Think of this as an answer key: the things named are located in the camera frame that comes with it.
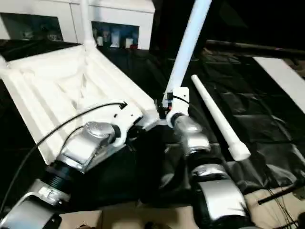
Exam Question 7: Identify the white plastic table top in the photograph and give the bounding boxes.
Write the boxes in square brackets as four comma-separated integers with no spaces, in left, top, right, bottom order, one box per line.
[0,42,161,166]

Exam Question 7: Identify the black mat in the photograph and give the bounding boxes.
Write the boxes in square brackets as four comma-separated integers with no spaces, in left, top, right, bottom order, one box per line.
[0,39,305,212]

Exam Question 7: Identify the white flat board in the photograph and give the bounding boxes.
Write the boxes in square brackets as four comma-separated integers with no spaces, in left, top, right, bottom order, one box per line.
[253,56,305,112]

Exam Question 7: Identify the white cabinet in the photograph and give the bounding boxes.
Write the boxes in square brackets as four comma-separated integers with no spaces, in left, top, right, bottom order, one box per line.
[0,0,156,51]

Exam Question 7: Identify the black stand strut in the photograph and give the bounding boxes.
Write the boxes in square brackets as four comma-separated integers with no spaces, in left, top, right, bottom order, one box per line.
[258,183,305,205]

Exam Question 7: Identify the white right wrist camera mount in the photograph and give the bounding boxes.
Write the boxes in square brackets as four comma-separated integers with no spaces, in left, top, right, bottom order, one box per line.
[164,86,190,127]

